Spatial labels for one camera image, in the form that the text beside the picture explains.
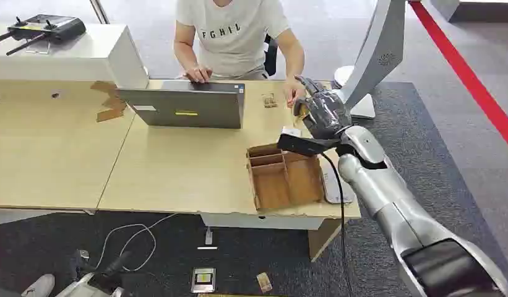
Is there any white shoe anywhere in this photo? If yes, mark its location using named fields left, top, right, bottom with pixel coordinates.
left=20, top=273, right=56, bottom=297

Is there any silver stand with white base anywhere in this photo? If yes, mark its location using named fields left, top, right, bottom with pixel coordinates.
left=333, top=0, right=407, bottom=120

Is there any wooden card box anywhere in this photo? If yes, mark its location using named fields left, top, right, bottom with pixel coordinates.
left=246, top=142, right=325, bottom=212

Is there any grey platform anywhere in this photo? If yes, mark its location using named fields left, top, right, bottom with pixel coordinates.
left=429, top=0, right=508, bottom=24

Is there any white floor cable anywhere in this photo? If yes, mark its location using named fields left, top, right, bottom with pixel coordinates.
left=93, top=213, right=178, bottom=273

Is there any large printed card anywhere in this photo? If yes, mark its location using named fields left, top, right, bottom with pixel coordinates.
left=190, top=267, right=217, bottom=295

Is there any yellow card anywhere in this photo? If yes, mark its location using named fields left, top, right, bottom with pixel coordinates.
left=295, top=103, right=310, bottom=128

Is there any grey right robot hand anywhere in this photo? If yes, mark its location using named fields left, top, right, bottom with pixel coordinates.
left=293, top=75, right=354, bottom=142

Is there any person's right hand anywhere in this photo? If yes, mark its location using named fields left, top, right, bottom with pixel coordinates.
left=184, top=65, right=214, bottom=84

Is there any small brown card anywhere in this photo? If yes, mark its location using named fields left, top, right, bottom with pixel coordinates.
left=256, top=272, right=273, bottom=294

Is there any pale desk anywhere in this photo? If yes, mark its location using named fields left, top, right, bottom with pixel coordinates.
left=0, top=79, right=136, bottom=217
left=96, top=79, right=363, bottom=263

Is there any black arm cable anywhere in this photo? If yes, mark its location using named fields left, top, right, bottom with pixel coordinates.
left=321, top=152, right=355, bottom=297

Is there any brown tape patch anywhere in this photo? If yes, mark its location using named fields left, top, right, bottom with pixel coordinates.
left=90, top=80, right=128, bottom=123

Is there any black remote controller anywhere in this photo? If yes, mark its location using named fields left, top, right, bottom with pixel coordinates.
left=0, top=14, right=87, bottom=57

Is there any grey laptop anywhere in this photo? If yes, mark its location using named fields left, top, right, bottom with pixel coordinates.
left=116, top=80, right=246, bottom=131

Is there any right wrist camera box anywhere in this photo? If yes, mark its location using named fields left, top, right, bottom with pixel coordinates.
left=277, top=127, right=342, bottom=158

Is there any person's left hand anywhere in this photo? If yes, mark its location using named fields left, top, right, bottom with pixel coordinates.
left=283, top=77, right=307, bottom=110

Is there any person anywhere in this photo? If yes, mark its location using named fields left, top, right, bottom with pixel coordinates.
left=173, top=0, right=308, bottom=110

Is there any white cabinet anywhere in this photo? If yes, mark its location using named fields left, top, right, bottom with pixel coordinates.
left=0, top=22, right=150, bottom=90

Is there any grey smartphone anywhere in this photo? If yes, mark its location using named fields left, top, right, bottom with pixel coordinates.
left=321, top=161, right=355, bottom=205

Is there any red floor tape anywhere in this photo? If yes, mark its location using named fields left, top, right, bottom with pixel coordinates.
left=408, top=0, right=508, bottom=153

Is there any black chair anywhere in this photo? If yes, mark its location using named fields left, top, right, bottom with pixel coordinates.
left=263, top=34, right=279, bottom=77

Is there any white adapter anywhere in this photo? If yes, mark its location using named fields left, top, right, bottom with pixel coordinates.
left=196, top=226, right=219, bottom=251

